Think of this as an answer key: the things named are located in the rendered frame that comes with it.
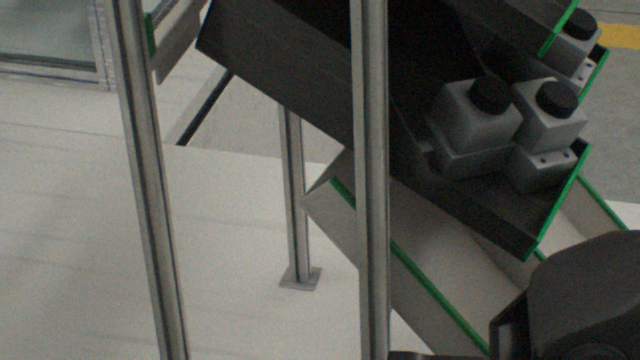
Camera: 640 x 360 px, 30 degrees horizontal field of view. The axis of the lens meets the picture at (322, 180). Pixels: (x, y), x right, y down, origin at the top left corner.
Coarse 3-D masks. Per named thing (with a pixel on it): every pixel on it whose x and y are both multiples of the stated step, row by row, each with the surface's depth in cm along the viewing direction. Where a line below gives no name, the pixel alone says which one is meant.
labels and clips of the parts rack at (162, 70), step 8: (144, 16) 83; (152, 24) 84; (192, 24) 95; (200, 24) 97; (152, 32) 84; (184, 32) 94; (192, 32) 96; (152, 40) 85; (184, 40) 94; (192, 40) 96; (152, 48) 85; (176, 48) 93; (184, 48) 94; (152, 56) 85; (168, 56) 91; (176, 56) 93; (160, 64) 90; (168, 64) 92; (176, 64) 93; (160, 72) 90; (168, 72) 92; (160, 80) 91
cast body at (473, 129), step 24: (456, 96) 84; (480, 96) 83; (504, 96) 84; (432, 120) 86; (456, 120) 84; (480, 120) 83; (504, 120) 84; (432, 144) 85; (456, 144) 84; (480, 144) 84; (504, 144) 86; (432, 168) 86; (456, 168) 85; (480, 168) 87
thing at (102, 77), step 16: (96, 0) 163; (176, 0) 187; (96, 16) 164; (160, 16) 182; (96, 32) 165; (96, 48) 167; (0, 64) 173; (16, 64) 172; (32, 64) 172; (48, 64) 172; (64, 64) 171; (96, 64) 168; (112, 64) 167; (16, 80) 174; (32, 80) 173; (48, 80) 172; (64, 80) 171; (80, 80) 171; (96, 80) 170; (112, 80) 169
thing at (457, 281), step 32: (352, 160) 97; (320, 192) 90; (352, 192) 95; (320, 224) 92; (352, 224) 90; (416, 224) 98; (448, 224) 101; (352, 256) 92; (416, 256) 97; (448, 256) 99; (480, 256) 102; (512, 256) 101; (544, 256) 100; (416, 288) 91; (448, 288) 97; (480, 288) 100; (512, 288) 102; (416, 320) 92; (448, 320) 91; (480, 320) 98; (448, 352) 93; (480, 352) 91
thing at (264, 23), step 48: (240, 0) 83; (288, 0) 94; (336, 0) 95; (432, 0) 91; (240, 48) 85; (288, 48) 83; (336, 48) 81; (432, 48) 93; (288, 96) 86; (336, 96) 84; (432, 96) 93; (576, 144) 92; (432, 192) 84; (480, 192) 87; (528, 240) 83
